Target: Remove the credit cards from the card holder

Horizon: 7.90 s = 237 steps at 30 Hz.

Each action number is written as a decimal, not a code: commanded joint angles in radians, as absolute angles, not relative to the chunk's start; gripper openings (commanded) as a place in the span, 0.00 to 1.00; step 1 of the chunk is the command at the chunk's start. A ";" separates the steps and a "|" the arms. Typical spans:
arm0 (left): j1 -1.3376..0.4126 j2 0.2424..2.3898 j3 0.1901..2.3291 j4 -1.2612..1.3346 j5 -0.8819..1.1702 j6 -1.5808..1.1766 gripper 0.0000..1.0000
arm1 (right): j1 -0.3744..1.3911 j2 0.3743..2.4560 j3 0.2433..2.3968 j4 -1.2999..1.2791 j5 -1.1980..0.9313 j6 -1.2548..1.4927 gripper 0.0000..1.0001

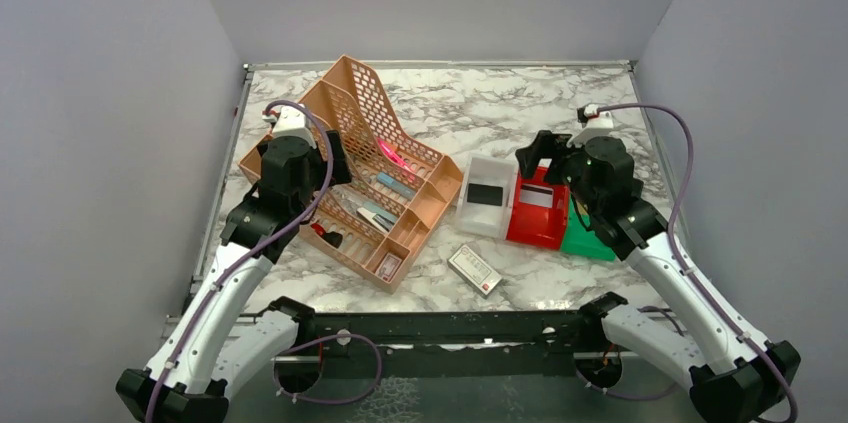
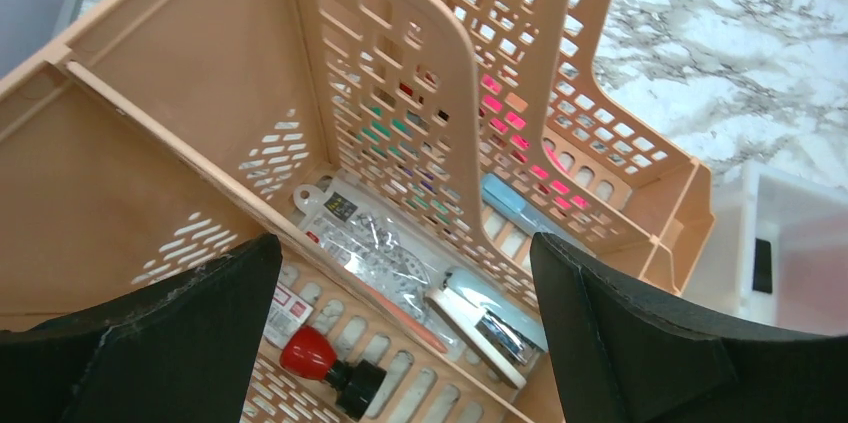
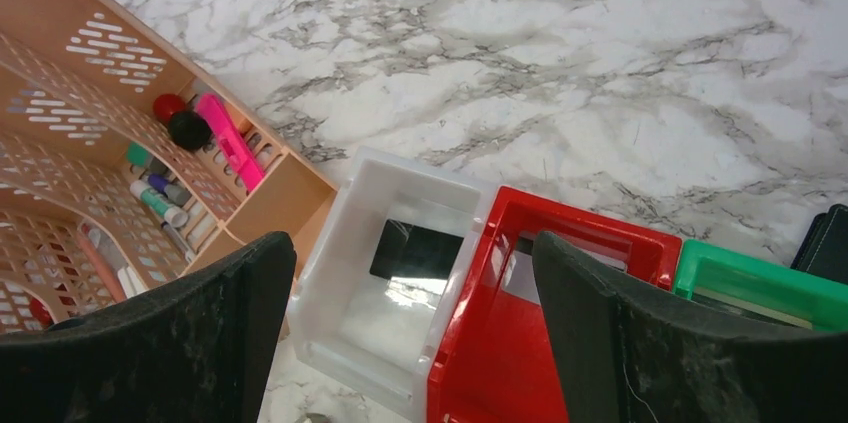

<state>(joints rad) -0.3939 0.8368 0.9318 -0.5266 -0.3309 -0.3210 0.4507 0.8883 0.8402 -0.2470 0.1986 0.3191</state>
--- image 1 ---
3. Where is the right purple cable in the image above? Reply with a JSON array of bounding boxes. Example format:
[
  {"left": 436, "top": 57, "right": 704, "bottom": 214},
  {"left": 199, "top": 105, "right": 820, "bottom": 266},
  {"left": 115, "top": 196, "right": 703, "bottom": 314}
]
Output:
[{"left": 574, "top": 103, "right": 800, "bottom": 423}]

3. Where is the green plastic bin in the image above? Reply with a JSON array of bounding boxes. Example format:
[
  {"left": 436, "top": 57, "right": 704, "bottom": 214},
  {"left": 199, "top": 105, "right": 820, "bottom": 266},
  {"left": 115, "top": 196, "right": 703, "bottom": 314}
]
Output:
[{"left": 560, "top": 200, "right": 616, "bottom": 262}]

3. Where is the red black stamp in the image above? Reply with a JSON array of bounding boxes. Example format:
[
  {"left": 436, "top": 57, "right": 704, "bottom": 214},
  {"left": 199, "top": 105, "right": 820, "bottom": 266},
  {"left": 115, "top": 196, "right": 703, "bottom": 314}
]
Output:
[{"left": 310, "top": 223, "right": 344, "bottom": 249}]

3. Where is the silver credit card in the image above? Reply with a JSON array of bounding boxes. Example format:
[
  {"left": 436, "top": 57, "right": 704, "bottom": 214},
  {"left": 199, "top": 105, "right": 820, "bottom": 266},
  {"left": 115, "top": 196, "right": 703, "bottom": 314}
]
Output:
[{"left": 519, "top": 184, "right": 554, "bottom": 208}]

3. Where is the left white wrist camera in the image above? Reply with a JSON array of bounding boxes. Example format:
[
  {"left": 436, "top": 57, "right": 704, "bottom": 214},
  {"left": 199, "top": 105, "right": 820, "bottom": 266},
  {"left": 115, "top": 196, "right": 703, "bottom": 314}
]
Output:
[{"left": 262, "top": 105, "right": 317, "bottom": 148}]

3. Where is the black credit card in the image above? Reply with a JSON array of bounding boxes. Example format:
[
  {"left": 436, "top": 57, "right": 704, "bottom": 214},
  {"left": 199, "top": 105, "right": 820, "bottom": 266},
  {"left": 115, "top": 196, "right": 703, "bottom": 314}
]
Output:
[{"left": 465, "top": 183, "right": 504, "bottom": 207}]

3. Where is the white plastic bin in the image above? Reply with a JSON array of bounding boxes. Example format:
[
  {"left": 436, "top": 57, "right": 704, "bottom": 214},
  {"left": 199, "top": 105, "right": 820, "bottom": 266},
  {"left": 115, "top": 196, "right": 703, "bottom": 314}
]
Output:
[{"left": 455, "top": 153, "right": 518, "bottom": 240}]

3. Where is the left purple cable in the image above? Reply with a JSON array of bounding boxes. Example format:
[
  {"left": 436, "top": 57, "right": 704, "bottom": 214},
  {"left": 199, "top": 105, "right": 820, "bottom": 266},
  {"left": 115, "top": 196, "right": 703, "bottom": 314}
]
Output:
[{"left": 142, "top": 99, "right": 384, "bottom": 423}]

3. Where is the silver card tin box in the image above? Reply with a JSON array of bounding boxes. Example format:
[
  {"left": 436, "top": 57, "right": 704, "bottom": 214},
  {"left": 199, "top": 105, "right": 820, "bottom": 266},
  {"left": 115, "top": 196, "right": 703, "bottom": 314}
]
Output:
[{"left": 447, "top": 245, "right": 502, "bottom": 298}]

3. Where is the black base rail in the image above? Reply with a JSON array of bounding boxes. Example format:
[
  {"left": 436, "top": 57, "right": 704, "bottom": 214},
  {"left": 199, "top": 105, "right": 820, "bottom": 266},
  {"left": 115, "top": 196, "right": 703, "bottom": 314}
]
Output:
[{"left": 272, "top": 310, "right": 623, "bottom": 390}]

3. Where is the white stapler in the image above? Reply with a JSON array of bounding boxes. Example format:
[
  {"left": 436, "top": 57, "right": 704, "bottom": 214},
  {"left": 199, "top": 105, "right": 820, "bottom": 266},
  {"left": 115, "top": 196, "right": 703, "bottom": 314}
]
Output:
[{"left": 356, "top": 202, "right": 398, "bottom": 234}]

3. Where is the peach plastic desk organizer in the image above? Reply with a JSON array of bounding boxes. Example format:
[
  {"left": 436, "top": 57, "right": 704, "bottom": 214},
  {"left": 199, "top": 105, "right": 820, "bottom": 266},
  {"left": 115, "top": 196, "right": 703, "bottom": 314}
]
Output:
[{"left": 238, "top": 54, "right": 464, "bottom": 295}]

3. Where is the purple cable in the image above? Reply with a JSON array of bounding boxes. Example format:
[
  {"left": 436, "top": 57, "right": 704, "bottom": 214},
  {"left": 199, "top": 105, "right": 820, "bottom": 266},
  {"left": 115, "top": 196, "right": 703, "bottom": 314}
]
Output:
[
  {"left": 142, "top": 99, "right": 384, "bottom": 423},
  {"left": 574, "top": 103, "right": 800, "bottom": 423}
]

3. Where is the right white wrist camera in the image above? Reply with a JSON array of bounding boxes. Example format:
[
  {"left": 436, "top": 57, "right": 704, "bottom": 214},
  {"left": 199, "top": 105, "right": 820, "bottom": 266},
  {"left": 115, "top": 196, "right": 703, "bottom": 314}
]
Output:
[{"left": 567, "top": 104, "right": 614, "bottom": 148}]

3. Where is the pink highlighter pen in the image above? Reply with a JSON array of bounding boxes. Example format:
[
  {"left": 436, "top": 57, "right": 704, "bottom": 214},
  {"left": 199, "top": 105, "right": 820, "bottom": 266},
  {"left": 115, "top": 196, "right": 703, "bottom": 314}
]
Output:
[{"left": 377, "top": 138, "right": 412, "bottom": 172}]

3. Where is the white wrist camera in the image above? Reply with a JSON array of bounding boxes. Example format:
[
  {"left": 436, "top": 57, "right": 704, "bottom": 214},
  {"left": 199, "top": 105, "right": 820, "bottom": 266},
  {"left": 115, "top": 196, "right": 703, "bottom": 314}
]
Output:
[
  {"left": 567, "top": 104, "right": 614, "bottom": 148},
  {"left": 262, "top": 105, "right": 317, "bottom": 148}
]

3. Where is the red plastic bin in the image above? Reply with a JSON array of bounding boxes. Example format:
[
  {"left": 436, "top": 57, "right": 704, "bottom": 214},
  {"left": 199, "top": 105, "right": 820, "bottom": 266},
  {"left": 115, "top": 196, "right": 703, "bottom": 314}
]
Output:
[{"left": 505, "top": 166, "right": 570, "bottom": 251}]

